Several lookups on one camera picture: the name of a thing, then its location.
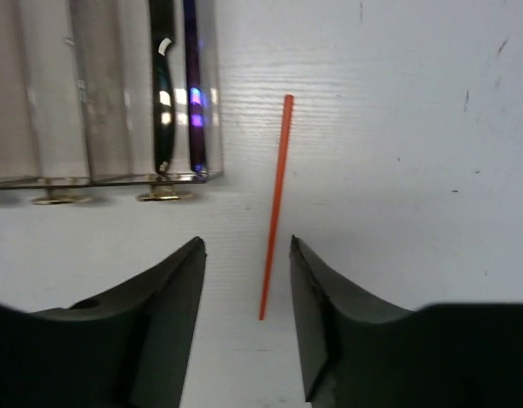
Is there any black knife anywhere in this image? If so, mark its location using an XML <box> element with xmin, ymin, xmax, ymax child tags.
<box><xmin>148</xmin><ymin>0</ymin><xmax>176</xmax><ymax>176</ymax></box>

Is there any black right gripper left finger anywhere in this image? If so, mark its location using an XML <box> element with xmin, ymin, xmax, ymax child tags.
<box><xmin>0</xmin><ymin>237</ymin><xmax>206</xmax><ymax>407</ymax></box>

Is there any purple iridescent knife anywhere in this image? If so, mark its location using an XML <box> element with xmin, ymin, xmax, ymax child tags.
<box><xmin>182</xmin><ymin>0</ymin><xmax>207</xmax><ymax>174</ymax></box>

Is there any clear four-compartment utensil organizer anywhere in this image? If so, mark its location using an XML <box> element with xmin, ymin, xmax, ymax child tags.
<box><xmin>0</xmin><ymin>1</ymin><xmax>224</xmax><ymax>205</ymax></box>

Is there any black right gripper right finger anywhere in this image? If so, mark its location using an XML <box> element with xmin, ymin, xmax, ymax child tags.
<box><xmin>290</xmin><ymin>237</ymin><xmax>523</xmax><ymax>407</ymax></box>

